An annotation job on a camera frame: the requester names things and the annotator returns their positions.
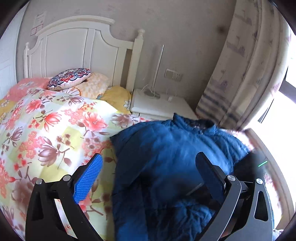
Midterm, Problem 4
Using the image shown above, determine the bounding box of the white wooden headboard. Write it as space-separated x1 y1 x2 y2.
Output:
24 15 145 90

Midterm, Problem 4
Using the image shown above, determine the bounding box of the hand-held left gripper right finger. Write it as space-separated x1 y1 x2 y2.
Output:
196 152 275 241

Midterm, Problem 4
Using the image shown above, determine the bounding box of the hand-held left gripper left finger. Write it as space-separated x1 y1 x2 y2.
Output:
25 153 103 241

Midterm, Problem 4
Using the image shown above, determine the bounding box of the white nightstand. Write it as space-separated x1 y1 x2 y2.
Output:
130 89 197 121

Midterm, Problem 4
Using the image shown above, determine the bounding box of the floral bed quilt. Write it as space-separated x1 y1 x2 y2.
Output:
0 88 284 241

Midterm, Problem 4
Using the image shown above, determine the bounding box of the round patterned cushion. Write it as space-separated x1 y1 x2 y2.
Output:
47 68 91 91

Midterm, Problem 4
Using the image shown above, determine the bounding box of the peach patterned pillow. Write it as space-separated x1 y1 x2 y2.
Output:
73 73 110 100

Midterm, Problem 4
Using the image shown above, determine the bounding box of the pink floral pillow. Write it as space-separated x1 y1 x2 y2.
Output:
8 77 50 100

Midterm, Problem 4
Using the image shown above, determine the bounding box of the white cable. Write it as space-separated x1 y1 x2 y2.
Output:
142 84 155 97

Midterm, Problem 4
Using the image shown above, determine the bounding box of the white wardrobe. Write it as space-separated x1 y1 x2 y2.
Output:
0 8 29 99

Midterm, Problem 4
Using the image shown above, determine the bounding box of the pale printed curtain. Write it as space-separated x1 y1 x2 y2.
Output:
196 0 292 131

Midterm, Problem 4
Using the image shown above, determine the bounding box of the dark window frame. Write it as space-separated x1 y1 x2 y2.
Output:
258 66 296 123

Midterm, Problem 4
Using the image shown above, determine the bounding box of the yellow pillow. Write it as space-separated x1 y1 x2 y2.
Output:
100 86 132 115

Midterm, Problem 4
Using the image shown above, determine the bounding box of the wall socket panel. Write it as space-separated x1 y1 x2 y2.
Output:
164 68 183 81

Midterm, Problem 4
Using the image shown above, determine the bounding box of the blue padded jacket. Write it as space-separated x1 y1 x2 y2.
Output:
110 113 274 241

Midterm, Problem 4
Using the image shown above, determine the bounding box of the paper wall notice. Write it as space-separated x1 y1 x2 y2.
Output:
30 12 46 36

